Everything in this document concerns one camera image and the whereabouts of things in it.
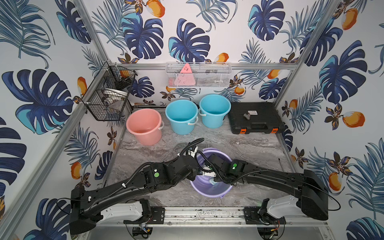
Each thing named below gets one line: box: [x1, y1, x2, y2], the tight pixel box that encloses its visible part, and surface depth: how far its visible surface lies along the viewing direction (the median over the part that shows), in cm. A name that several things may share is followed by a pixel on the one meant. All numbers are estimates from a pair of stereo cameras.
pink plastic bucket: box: [126, 108, 165, 146], surface depth 97 cm
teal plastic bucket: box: [165, 99, 199, 135], surface depth 103 cm
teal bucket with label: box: [198, 93, 232, 129], surface depth 106 cm
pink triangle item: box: [174, 63, 196, 86], surface depth 92 cm
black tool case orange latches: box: [227, 101, 286, 135], surface depth 109 cm
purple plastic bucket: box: [190, 147, 233, 198], surface depth 69 cm
